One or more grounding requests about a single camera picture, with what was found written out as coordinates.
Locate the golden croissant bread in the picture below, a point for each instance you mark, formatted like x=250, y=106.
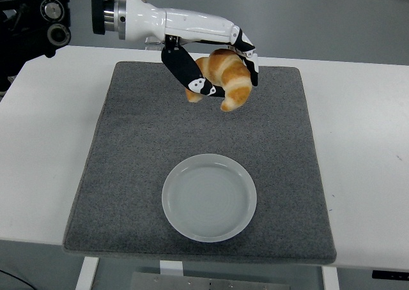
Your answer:
x=238, y=85

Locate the grey metal plate with screws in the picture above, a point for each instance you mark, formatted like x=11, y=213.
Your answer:
x=179, y=282

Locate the black table control panel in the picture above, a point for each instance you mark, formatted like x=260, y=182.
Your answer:
x=390, y=274

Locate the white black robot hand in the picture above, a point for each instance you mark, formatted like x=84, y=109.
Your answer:
x=191, y=21

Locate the white table bracket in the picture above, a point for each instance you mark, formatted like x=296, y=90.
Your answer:
x=171, y=267

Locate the pale grey round plate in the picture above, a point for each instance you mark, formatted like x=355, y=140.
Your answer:
x=207, y=200

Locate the grey felt table mat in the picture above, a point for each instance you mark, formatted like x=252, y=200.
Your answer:
x=159, y=136

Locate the white table leg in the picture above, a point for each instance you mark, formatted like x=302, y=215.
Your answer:
x=331, y=278
x=86, y=274

